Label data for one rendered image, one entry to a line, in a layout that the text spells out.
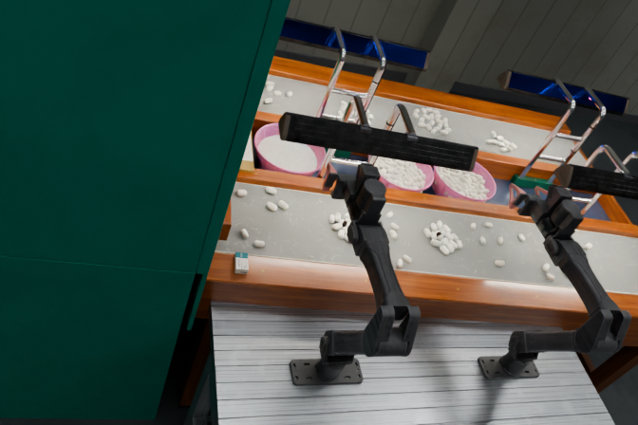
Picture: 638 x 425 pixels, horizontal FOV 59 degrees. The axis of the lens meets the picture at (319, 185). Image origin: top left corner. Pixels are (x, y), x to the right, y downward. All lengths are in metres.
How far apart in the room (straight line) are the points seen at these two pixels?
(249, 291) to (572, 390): 1.05
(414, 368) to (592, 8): 3.55
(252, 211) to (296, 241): 0.17
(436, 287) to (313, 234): 0.41
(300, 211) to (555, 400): 0.97
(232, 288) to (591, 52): 3.96
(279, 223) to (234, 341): 0.41
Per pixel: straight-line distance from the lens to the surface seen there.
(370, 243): 1.32
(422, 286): 1.79
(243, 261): 1.59
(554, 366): 2.03
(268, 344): 1.60
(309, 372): 1.58
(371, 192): 1.33
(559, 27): 4.71
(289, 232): 1.76
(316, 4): 3.89
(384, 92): 2.57
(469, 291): 1.87
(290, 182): 1.89
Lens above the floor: 2.00
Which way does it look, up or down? 40 degrees down
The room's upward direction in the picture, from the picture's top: 24 degrees clockwise
